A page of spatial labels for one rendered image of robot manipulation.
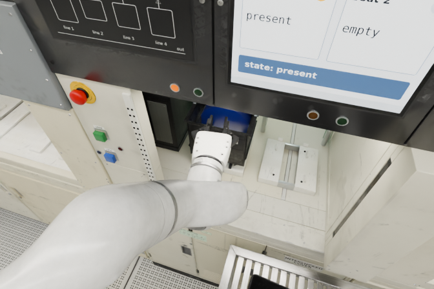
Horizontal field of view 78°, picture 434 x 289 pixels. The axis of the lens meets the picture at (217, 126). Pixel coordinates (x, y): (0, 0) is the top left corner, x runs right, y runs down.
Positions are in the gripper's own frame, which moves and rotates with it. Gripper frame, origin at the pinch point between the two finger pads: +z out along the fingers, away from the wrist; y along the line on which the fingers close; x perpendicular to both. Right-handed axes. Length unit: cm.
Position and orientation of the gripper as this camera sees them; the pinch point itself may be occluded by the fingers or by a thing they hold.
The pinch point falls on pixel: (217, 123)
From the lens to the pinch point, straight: 81.1
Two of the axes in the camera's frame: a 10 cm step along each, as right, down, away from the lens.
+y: 9.8, 1.3, -1.2
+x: 0.0, -6.9, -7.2
